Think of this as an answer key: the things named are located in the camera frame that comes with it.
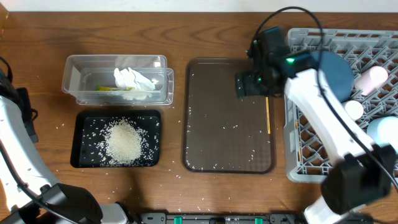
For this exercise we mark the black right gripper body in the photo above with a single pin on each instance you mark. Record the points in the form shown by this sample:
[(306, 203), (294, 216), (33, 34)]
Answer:
[(255, 84)]

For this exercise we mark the wooden chopstick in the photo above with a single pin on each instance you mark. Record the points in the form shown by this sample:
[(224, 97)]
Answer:
[(299, 150), (268, 116)]

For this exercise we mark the dark blue plate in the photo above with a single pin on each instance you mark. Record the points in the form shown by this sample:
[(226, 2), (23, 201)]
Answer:
[(338, 74)]

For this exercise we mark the cream white cup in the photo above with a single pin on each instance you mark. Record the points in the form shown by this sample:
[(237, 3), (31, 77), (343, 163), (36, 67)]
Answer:
[(354, 109)]

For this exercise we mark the pink cup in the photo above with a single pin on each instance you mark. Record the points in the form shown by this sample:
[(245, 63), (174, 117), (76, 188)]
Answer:
[(371, 80)]

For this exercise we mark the light blue small bowl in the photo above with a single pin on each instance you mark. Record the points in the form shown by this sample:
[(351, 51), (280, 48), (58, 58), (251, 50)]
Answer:
[(384, 131)]

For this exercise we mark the white tissue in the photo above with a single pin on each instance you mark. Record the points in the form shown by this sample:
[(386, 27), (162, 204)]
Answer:
[(129, 79)]

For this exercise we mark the pile of white rice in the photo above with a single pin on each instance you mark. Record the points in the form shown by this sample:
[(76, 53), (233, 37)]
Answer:
[(122, 143)]

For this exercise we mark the yellow green snack wrapper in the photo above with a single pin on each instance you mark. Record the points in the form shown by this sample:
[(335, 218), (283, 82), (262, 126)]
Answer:
[(106, 88)]

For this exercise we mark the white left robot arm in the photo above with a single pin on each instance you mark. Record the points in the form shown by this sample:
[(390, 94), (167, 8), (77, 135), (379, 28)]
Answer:
[(33, 193)]

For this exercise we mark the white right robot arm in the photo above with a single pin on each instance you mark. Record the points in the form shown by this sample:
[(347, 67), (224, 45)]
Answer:
[(363, 171)]

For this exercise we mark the grey dishwasher rack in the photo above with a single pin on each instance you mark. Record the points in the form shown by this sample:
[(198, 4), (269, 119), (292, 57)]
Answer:
[(362, 49)]

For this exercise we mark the clear plastic waste bin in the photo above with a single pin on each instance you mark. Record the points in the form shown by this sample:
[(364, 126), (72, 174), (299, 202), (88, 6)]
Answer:
[(83, 73)]

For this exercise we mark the black waste tray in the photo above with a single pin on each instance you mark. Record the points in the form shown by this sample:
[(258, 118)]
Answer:
[(96, 128)]

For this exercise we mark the dark brown serving tray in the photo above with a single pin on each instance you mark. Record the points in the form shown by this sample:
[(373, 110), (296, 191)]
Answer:
[(224, 133)]

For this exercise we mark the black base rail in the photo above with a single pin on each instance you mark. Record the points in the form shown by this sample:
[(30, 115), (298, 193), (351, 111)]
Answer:
[(181, 218)]

